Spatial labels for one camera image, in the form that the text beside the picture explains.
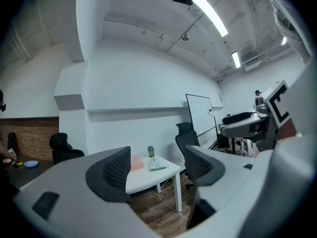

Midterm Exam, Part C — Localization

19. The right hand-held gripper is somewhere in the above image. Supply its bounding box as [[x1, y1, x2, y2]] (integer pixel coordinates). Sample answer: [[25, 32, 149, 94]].
[[221, 80, 292, 151]]

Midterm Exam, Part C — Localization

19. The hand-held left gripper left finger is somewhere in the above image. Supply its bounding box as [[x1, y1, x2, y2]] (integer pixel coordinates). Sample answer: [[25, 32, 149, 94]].
[[13, 146, 159, 238]]

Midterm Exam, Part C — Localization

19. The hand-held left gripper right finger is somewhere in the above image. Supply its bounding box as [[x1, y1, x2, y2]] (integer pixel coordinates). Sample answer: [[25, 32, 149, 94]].
[[173, 144, 275, 238]]

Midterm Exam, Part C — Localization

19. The white printed pouch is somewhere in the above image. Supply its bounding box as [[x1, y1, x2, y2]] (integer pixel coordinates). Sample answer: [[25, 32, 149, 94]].
[[148, 157, 169, 172]]

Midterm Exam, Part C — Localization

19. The person's right forearm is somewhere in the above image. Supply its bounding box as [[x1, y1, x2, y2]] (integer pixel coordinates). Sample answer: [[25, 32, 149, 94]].
[[278, 119, 297, 140]]

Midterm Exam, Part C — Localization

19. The whiteboard on stand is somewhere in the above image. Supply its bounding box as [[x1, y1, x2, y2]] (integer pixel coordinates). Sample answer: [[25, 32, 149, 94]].
[[185, 94, 218, 136]]

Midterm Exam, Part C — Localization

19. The black desk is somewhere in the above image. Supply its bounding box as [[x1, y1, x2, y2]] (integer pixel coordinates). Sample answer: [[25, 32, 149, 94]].
[[4, 159, 55, 190]]

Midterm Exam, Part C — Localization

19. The white air conditioner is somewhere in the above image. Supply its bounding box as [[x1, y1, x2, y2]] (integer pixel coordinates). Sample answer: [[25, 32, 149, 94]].
[[244, 60, 262, 71]]

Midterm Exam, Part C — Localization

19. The person's white t-shirt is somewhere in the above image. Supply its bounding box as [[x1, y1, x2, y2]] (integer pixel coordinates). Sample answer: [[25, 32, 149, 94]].
[[260, 0, 317, 138]]

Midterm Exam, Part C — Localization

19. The white floor cable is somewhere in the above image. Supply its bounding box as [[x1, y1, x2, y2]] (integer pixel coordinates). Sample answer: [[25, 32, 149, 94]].
[[158, 187, 189, 220]]

